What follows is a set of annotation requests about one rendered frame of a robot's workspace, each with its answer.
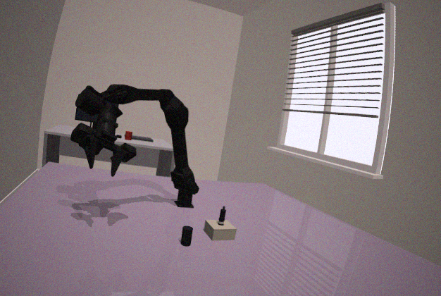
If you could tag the beige rectangular block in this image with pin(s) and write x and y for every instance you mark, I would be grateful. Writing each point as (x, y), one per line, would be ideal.
(219, 232)

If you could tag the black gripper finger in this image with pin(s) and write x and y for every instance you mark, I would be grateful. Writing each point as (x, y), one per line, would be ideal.
(116, 160)
(89, 144)

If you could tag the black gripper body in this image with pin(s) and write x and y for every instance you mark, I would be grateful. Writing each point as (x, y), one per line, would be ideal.
(105, 134)

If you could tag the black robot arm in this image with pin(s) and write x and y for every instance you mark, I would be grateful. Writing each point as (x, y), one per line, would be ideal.
(176, 113)

